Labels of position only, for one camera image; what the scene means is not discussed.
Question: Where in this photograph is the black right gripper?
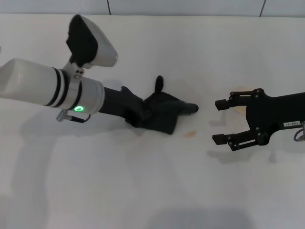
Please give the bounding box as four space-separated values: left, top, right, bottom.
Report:
212 88 305 153

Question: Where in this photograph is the dark blue rag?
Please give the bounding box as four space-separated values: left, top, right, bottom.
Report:
130 75 200 135

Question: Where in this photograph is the left gripper connector cable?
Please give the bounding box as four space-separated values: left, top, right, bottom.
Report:
56 109 92 124

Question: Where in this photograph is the gripper connector cable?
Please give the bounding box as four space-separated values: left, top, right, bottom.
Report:
294 121 305 142
56 109 92 124

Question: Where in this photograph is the right gripper connector cable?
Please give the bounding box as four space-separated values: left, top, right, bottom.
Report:
294 121 305 142

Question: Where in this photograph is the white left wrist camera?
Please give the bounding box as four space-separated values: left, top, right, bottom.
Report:
64 14 119 83

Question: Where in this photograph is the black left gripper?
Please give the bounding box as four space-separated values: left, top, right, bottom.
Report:
101 85 153 129

